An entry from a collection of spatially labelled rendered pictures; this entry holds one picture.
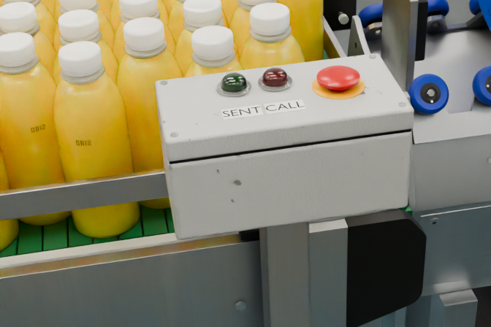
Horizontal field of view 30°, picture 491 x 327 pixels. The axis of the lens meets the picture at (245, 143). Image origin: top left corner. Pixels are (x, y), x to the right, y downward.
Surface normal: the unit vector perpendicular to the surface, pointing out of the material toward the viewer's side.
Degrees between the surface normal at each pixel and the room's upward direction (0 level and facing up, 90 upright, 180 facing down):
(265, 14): 0
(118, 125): 90
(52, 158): 90
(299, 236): 90
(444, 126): 52
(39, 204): 90
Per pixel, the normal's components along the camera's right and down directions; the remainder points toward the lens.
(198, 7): -0.05, -0.83
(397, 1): -0.99, 0.13
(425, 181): 0.15, 0.22
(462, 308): 0.17, 0.54
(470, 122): 0.11, -0.09
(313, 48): 0.65, 0.40
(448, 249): 0.19, 0.79
